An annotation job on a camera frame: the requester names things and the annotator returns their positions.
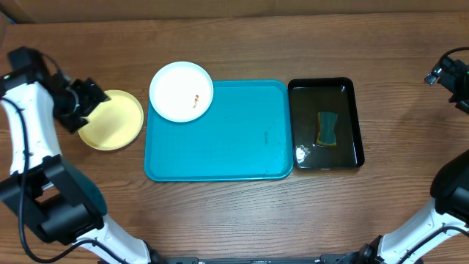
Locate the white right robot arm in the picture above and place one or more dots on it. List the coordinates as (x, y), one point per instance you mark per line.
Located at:
(446, 213)

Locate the blue plastic tray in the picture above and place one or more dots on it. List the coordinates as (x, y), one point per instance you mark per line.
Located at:
(244, 135)

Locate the white plate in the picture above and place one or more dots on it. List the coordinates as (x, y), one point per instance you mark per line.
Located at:
(181, 91)

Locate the yellow plate with stain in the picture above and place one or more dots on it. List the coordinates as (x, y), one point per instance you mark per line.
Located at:
(114, 123)

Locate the black water tray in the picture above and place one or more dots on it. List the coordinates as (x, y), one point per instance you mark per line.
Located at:
(308, 97)

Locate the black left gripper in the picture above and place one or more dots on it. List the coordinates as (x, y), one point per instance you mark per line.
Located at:
(93, 97)

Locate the cardboard back panel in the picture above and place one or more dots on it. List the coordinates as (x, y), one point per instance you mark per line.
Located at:
(57, 11)

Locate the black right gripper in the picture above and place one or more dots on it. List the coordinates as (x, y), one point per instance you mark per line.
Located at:
(453, 71)

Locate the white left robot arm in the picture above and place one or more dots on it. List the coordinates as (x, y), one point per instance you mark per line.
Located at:
(49, 196)

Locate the green yellow sponge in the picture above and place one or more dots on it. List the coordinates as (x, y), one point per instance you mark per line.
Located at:
(326, 122)

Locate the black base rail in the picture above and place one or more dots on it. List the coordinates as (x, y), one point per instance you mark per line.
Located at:
(323, 259)

